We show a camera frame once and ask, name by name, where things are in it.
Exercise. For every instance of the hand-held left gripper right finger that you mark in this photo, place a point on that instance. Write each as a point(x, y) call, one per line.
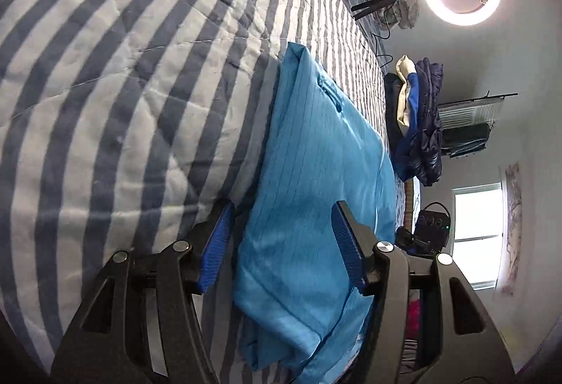
point(349, 248)

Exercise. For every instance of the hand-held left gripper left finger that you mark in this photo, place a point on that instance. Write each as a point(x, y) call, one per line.
point(217, 243)

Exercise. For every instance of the light blue jacket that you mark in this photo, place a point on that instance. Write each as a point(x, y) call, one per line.
point(307, 191)

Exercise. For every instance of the black clothes rack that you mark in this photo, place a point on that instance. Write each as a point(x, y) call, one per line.
point(483, 98)

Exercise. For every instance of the window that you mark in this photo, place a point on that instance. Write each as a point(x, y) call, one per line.
point(476, 213)

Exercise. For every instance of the dark navy puffer jacket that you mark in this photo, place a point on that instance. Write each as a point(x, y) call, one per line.
point(428, 125)

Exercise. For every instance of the striped hanging towel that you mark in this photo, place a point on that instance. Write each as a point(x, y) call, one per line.
point(461, 116)

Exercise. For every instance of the cream garment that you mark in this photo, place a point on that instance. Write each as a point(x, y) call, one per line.
point(405, 94)

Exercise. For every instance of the wall poster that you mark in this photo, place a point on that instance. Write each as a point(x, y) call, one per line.
point(511, 235)

